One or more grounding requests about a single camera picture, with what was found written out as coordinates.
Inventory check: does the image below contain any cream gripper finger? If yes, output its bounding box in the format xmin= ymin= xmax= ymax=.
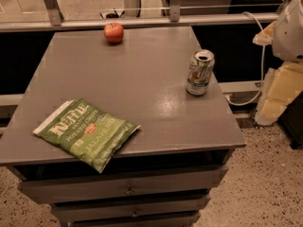
xmin=253 ymin=22 xmax=276 ymax=45
xmin=255 ymin=61 xmax=303 ymax=126

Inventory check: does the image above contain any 7up soda can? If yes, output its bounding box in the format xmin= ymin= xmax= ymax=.
xmin=186 ymin=49 xmax=215 ymax=96

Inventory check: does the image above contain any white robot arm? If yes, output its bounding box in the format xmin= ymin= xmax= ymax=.
xmin=253 ymin=0 xmax=303 ymax=126

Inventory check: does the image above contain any red apple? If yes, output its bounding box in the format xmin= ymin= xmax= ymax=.
xmin=103 ymin=23 xmax=124 ymax=44

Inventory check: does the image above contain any grey drawer cabinet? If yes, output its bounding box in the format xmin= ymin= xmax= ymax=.
xmin=0 ymin=27 xmax=245 ymax=227

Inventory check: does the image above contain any green Kettle chips bag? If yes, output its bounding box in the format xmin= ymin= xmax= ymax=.
xmin=33 ymin=98 xmax=138 ymax=173

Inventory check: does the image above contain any white cable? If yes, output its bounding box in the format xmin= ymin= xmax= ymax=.
xmin=224 ymin=11 xmax=267 ymax=107

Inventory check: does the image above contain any metal window railing frame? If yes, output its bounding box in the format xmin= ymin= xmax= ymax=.
xmin=0 ymin=0 xmax=291 ymax=32

